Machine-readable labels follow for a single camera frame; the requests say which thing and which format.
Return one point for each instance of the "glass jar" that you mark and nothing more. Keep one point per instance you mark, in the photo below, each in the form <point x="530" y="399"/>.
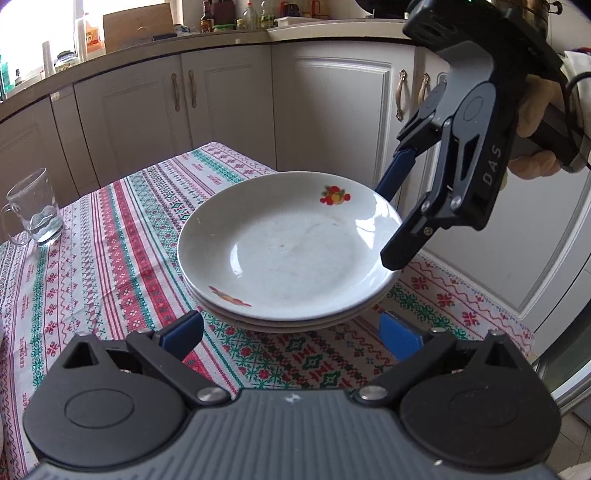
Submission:
<point x="67" y="62"/>

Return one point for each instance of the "person's right hand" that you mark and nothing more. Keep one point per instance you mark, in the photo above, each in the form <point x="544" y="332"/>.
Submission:
<point x="535" y="92"/>

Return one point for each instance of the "knife block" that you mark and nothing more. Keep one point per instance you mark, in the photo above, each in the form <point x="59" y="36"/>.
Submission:
<point x="225" y="11"/>

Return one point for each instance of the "clear condiment bottle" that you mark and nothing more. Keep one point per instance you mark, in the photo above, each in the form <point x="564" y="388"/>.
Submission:
<point x="250" y="17"/>

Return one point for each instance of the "green tin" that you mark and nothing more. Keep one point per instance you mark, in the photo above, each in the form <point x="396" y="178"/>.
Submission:
<point x="224" y="27"/>

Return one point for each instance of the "window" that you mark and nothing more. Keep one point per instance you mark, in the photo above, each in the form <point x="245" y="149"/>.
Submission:
<point x="27" y="27"/>

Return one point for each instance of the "dark sauce bottle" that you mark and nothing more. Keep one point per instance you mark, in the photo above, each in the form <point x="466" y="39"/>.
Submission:
<point x="207" y="18"/>

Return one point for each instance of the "clear glass mug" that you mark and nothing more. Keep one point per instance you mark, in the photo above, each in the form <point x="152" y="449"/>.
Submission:
<point x="37" y="207"/>

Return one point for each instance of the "green label condiment bottle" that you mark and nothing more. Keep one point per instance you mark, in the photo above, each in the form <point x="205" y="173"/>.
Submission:
<point x="266" y="16"/>

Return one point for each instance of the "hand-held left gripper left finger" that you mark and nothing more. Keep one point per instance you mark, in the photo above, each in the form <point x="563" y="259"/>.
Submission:
<point x="184" y="330"/>

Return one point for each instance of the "red green patterned tablecloth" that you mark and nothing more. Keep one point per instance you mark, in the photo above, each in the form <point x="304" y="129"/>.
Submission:
<point x="115" y="258"/>

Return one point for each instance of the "brown board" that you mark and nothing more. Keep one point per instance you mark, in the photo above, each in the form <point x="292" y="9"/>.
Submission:
<point x="134" y="27"/>

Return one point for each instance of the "white tray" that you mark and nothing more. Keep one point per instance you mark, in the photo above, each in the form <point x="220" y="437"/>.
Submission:
<point x="300" y="22"/>

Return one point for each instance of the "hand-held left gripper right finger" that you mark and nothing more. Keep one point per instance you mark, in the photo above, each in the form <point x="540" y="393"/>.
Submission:
<point x="397" y="337"/>

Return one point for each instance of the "white kitchen cabinets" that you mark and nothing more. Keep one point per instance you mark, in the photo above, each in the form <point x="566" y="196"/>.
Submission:
<point x="323" y="101"/>

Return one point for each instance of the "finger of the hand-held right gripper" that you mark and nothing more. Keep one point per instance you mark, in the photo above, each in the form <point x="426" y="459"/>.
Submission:
<point x="397" y="170"/>
<point x="406" y="240"/>

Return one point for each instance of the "clear bottle orange label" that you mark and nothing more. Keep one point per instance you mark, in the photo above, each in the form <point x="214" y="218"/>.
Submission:
<point x="93" y="37"/>

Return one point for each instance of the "white plastic cup stack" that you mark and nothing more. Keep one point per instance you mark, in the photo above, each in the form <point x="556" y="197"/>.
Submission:
<point x="48" y="57"/>

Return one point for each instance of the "kitchen countertop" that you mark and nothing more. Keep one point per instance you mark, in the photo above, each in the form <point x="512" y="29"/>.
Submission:
<point x="138" y="55"/>

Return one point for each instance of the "white fruit print plate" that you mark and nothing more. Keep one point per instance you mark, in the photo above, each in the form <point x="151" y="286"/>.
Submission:
<point x="286" y="330"/>
<point x="286" y="249"/>
<point x="286" y="324"/>

